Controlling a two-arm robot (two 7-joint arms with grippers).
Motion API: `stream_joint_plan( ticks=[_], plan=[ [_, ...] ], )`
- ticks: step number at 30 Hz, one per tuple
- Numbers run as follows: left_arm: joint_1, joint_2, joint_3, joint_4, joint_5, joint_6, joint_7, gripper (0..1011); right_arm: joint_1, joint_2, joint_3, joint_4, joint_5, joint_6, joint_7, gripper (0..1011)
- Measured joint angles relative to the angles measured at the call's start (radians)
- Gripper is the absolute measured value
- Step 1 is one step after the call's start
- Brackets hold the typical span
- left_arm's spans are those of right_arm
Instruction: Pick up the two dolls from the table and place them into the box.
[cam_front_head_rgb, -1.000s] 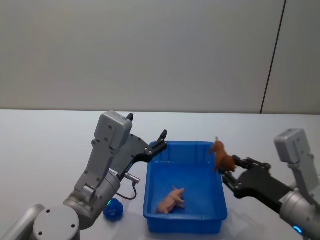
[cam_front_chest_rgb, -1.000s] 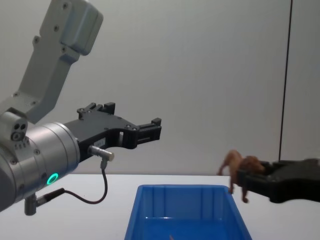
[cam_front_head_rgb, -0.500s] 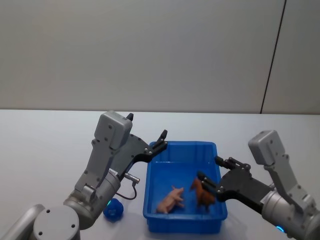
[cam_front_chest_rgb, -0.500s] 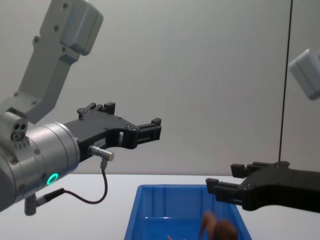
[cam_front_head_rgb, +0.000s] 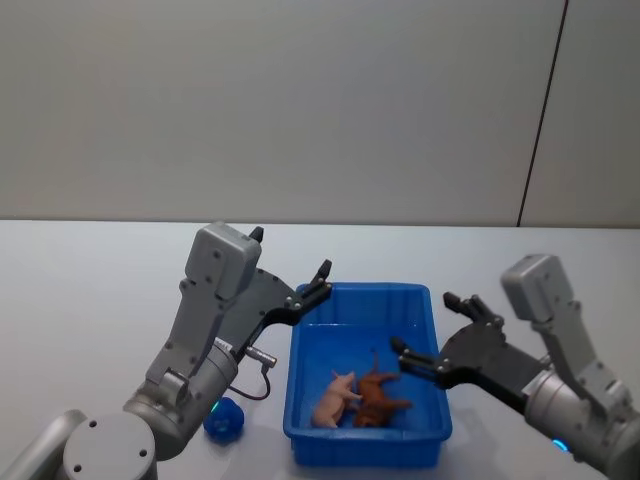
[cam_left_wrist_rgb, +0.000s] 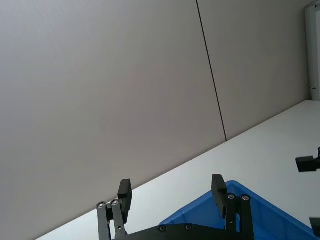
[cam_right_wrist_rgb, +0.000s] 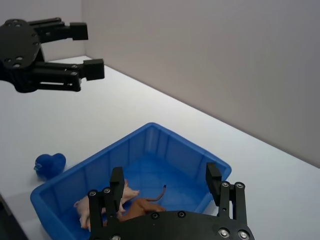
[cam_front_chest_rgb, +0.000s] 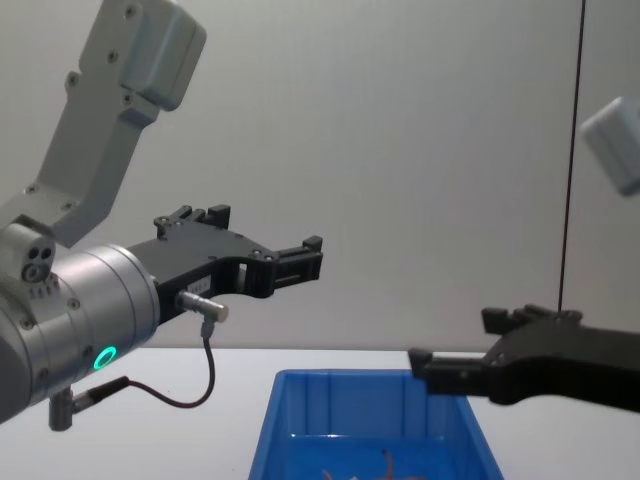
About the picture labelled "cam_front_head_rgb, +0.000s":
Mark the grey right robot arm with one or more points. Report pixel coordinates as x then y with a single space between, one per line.
540 285

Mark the pink pig toy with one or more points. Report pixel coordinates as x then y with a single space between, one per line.
332 402

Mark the blue rubber toy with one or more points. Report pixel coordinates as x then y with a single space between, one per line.
225 420

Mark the brown animal toy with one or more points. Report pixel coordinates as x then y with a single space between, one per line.
372 397

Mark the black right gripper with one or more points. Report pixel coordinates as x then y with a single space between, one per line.
480 355

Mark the blue plastic bin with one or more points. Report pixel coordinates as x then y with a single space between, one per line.
367 310

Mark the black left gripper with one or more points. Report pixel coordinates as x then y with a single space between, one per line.
260 300

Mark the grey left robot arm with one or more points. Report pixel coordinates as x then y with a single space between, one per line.
200 310

